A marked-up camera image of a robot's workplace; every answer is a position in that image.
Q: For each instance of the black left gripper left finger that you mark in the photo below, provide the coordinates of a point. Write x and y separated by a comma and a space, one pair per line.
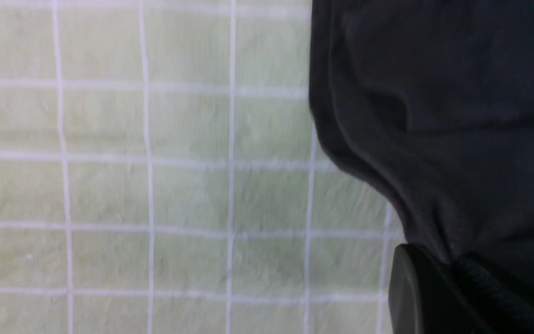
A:
423, 298

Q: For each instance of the dark gray long-sleeve top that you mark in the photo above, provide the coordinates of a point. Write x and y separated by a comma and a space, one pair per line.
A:
432, 103

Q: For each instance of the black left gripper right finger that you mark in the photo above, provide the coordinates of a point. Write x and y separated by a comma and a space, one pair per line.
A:
503, 303

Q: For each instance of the green checkered table cloth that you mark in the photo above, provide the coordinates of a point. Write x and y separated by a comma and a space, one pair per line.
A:
160, 174

